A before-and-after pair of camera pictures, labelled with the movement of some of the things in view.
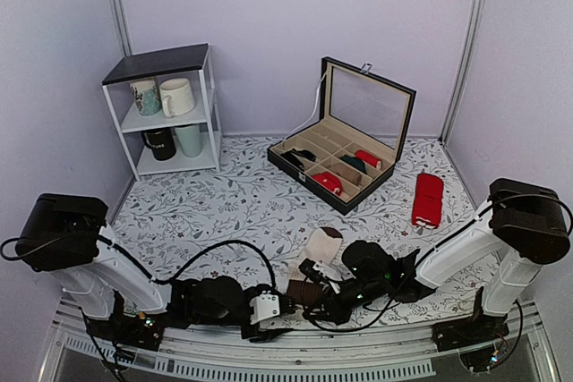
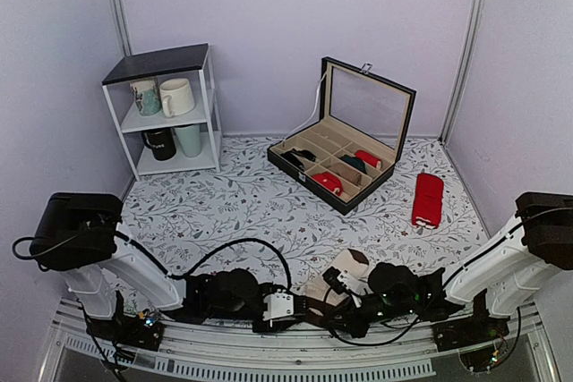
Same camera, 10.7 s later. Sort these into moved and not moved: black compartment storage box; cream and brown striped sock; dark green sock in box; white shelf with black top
Moved: cream and brown striped sock
Not moved: dark green sock in box; black compartment storage box; white shelf with black top
